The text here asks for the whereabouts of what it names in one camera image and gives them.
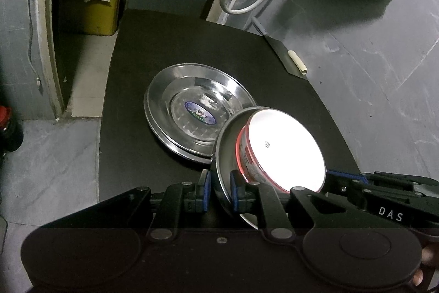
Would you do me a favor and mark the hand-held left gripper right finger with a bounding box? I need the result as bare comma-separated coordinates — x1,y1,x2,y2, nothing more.
230,169,406,243

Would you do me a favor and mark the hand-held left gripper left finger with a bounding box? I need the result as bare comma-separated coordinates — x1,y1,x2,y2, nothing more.
37,170,211,243

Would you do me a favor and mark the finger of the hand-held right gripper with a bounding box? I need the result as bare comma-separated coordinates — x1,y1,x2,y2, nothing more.
322,169,369,201

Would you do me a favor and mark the steel bowl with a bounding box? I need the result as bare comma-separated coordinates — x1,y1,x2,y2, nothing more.
210,105,299,230

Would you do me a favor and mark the white bowl with red rim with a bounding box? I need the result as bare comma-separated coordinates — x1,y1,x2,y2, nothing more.
236,108,326,194

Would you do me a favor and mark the steel plate with blue sticker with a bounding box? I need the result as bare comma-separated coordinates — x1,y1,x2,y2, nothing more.
143,63,258,156

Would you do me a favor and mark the person's right hand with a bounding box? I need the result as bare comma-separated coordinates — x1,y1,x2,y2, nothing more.
412,243,439,287

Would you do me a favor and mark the cream paper roll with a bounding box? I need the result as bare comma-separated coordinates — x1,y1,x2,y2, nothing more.
288,50,308,74

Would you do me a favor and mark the black table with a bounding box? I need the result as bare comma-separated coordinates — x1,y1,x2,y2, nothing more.
97,8,362,232

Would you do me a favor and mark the dark bottle with red cap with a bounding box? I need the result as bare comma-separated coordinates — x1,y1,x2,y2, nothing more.
0,105,24,153

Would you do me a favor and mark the yellow bin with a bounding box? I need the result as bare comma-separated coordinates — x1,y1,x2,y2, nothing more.
82,0,121,37

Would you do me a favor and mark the cleaver with grey handle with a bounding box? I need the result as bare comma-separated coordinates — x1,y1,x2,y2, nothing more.
251,20,311,77

